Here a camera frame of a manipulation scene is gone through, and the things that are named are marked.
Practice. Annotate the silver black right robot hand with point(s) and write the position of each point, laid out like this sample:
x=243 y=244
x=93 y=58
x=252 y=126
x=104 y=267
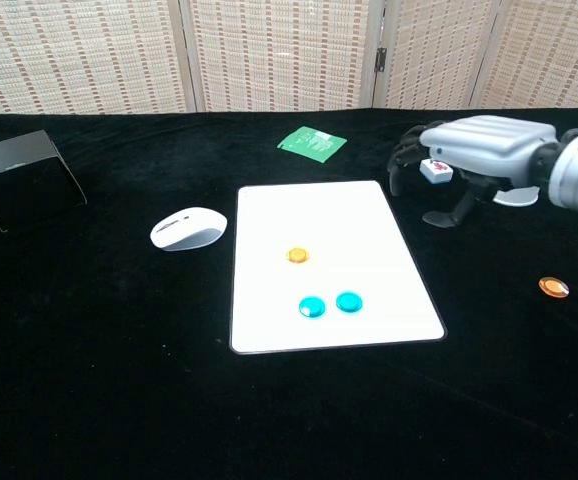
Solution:
x=489 y=142

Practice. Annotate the orange button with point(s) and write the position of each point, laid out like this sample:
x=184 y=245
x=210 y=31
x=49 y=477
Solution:
x=298 y=255
x=553 y=288

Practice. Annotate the cyan button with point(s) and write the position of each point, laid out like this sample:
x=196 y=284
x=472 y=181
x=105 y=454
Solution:
x=349 y=302
x=312 y=307

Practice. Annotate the white rectangular magnetic board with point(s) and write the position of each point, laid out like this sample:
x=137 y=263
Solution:
x=319 y=220

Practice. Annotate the white mahjong tile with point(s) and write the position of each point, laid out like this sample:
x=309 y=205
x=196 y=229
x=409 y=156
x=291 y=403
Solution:
x=437 y=171

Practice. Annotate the white printed paper cup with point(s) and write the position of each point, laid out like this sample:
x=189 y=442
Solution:
x=516 y=198

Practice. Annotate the woven bamboo screen panel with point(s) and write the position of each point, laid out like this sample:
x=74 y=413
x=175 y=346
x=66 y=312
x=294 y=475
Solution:
x=554 y=55
x=434 y=55
x=284 y=55
x=79 y=55

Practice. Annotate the dark metal screen hinge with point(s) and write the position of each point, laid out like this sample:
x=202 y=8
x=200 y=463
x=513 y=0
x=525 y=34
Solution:
x=380 y=59

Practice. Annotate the green foil packet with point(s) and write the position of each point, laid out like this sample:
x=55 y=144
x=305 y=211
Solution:
x=311 y=144

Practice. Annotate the white computer mouse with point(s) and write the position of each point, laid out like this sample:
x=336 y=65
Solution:
x=189 y=230

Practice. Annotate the black velvet tablecloth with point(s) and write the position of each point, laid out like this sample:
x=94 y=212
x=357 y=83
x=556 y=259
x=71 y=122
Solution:
x=119 y=375

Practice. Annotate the black glossy box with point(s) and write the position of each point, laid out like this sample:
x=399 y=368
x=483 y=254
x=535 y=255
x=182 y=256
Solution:
x=24 y=185

